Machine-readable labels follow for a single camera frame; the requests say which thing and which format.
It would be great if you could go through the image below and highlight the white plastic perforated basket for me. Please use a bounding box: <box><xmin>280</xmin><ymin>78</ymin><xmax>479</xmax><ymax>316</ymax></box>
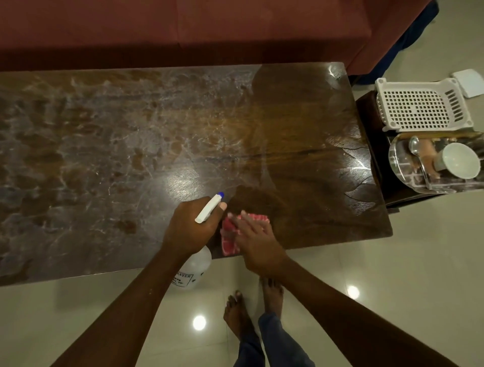
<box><xmin>375</xmin><ymin>77</ymin><xmax>474</xmax><ymax>133</ymax></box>

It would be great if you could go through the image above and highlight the person's jeans leg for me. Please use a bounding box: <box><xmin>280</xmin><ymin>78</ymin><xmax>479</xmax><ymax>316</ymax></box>
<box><xmin>232</xmin><ymin>332</ymin><xmax>265</xmax><ymax>367</ymax></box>
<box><xmin>258</xmin><ymin>312</ymin><xmax>317</xmax><ymax>367</ymax></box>

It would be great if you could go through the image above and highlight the steel spoon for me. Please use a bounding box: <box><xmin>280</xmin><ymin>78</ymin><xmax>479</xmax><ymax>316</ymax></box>
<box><xmin>408</xmin><ymin>136</ymin><xmax>433</xmax><ymax>190</ymax></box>

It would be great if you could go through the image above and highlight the red fabric sofa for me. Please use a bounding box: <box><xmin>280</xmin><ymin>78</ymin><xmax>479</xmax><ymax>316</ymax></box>
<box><xmin>0</xmin><ymin>0</ymin><xmax>434</xmax><ymax>76</ymax></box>

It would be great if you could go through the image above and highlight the white ceramic bowl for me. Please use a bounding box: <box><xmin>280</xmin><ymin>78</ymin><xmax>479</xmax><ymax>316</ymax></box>
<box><xmin>434</xmin><ymin>142</ymin><xmax>481</xmax><ymax>179</ymax></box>

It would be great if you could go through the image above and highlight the person's left foot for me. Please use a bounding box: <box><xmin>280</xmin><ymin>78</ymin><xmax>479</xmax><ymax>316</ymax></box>
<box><xmin>223</xmin><ymin>290</ymin><xmax>255</xmax><ymax>337</ymax></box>

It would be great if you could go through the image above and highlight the person's right foot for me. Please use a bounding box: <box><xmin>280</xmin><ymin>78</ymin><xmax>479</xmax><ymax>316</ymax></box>
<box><xmin>259</xmin><ymin>278</ymin><xmax>284</xmax><ymax>315</ymax></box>

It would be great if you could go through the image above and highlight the dark wooden side table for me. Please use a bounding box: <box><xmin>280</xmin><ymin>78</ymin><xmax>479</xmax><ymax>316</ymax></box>
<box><xmin>355</xmin><ymin>90</ymin><xmax>484</xmax><ymax>214</ymax></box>

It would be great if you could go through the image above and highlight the white flat device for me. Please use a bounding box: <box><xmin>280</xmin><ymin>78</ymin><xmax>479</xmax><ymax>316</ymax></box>
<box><xmin>452</xmin><ymin>69</ymin><xmax>484</xmax><ymax>99</ymax></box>

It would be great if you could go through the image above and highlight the brown marbled wooden table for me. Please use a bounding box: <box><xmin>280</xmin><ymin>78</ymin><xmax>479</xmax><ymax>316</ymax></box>
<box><xmin>0</xmin><ymin>62</ymin><xmax>394</xmax><ymax>287</ymax></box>

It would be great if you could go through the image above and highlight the brick pattern glossy tray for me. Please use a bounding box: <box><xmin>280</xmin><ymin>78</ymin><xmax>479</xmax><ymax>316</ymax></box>
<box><xmin>388</xmin><ymin>131</ymin><xmax>484</xmax><ymax>195</ymax></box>

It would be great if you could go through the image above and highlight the person's right hand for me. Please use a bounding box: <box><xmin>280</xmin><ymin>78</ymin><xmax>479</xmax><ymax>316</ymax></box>
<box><xmin>228</xmin><ymin>211</ymin><xmax>289</xmax><ymax>279</ymax></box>

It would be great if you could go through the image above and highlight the red checked cloth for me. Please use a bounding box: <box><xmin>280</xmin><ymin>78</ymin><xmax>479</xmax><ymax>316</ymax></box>
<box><xmin>221</xmin><ymin>212</ymin><xmax>270</xmax><ymax>257</ymax></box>

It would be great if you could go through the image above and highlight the clear spray bottle blue nozzle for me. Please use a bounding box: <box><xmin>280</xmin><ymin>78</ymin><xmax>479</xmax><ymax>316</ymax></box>
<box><xmin>169</xmin><ymin>192</ymin><xmax>226</xmax><ymax>291</ymax></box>

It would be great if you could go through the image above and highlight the person's foot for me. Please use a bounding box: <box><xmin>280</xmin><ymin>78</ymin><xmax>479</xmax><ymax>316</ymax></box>
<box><xmin>223</xmin><ymin>290</ymin><xmax>255</xmax><ymax>337</ymax></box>
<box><xmin>259</xmin><ymin>278</ymin><xmax>284</xmax><ymax>315</ymax></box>

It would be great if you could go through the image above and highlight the person's right jeans leg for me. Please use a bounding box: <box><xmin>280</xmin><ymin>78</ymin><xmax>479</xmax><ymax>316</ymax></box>
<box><xmin>258</xmin><ymin>312</ymin><xmax>317</xmax><ymax>367</ymax></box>

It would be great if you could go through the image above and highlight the navy blue bag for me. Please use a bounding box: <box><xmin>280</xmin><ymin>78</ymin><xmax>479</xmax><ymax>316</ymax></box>
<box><xmin>349</xmin><ymin>0</ymin><xmax>440</xmax><ymax>86</ymax></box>

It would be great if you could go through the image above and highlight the person's left jeans leg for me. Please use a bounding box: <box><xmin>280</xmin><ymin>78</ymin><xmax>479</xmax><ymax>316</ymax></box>
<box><xmin>232</xmin><ymin>332</ymin><xmax>265</xmax><ymax>367</ymax></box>

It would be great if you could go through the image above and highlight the person's left hand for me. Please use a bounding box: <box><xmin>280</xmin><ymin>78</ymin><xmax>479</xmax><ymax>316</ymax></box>
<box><xmin>162</xmin><ymin>196</ymin><xmax>228</xmax><ymax>259</ymax></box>

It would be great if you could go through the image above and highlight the person's left forearm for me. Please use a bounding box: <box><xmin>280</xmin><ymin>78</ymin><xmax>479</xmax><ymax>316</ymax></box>
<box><xmin>51</xmin><ymin>246</ymin><xmax>201</xmax><ymax>367</ymax></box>

